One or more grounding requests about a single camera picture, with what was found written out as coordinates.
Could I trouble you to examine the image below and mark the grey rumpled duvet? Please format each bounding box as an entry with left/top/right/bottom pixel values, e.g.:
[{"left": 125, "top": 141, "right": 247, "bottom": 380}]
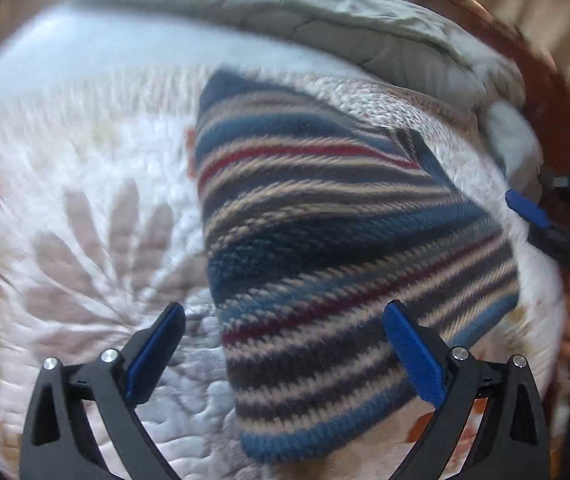
[{"left": 73, "top": 0, "right": 543, "bottom": 198}]

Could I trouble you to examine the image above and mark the striped knitted sweater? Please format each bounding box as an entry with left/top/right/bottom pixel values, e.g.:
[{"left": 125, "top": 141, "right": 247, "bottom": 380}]
[{"left": 191, "top": 66, "right": 523, "bottom": 465}]

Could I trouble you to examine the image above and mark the dark wooden headboard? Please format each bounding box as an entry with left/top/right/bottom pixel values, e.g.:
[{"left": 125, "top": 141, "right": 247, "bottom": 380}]
[{"left": 412, "top": 0, "right": 570, "bottom": 174}]

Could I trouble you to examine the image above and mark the white floral quilted bedspread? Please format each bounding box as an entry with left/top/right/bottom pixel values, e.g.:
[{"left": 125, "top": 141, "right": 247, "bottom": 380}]
[{"left": 0, "top": 8, "right": 563, "bottom": 479}]

